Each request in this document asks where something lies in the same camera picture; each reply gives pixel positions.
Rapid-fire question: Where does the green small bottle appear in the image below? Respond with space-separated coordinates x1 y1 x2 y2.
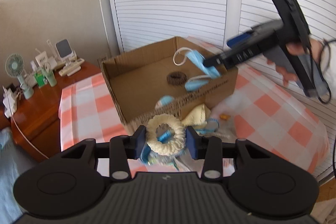
34 72 48 88

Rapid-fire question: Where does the blue surgical face mask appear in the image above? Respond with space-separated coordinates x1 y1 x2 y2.
173 47 221 92

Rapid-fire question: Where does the blue white plush toy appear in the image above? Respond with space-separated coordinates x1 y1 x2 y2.
155 96 174 109

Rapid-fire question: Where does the cardboard box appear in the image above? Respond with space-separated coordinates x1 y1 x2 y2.
101 36 238 132

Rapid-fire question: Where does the yellow cleaning cloth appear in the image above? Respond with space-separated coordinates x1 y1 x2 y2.
181 104 211 127

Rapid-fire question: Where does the white charging cable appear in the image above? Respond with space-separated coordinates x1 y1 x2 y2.
2 86 51 160

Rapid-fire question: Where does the pink checkered tablecloth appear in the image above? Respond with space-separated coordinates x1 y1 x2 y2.
59 65 330 172

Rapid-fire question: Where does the white power strip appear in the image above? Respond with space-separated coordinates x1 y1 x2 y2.
2 87 17 118

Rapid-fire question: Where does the phone stand mirror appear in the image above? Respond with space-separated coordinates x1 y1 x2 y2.
55 39 77 61

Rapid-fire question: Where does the blue bed sheet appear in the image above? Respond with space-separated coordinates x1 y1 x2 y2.
0 127 37 223

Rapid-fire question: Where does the wooden nightstand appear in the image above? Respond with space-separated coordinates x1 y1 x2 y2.
11 62 100 162

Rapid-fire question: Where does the cream knitted hair scrunchie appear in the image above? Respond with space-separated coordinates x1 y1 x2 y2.
146 114 186 156

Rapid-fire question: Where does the green tube bottle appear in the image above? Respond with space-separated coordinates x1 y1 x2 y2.
42 64 57 87

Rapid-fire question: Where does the blue drawstring pouch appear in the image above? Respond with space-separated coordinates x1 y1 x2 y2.
139 114 219 165

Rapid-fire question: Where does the brown hair scrunchie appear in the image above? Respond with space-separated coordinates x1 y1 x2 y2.
166 71 187 86

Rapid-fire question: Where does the small orange earplug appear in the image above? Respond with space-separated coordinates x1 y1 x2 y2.
220 114 230 121

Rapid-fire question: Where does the white remote control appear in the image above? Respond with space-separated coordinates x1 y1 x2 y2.
59 58 85 77

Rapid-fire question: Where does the green desk fan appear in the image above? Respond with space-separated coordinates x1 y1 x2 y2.
5 53 34 100

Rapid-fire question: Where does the person right hand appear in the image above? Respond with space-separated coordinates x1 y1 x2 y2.
264 39 326 90

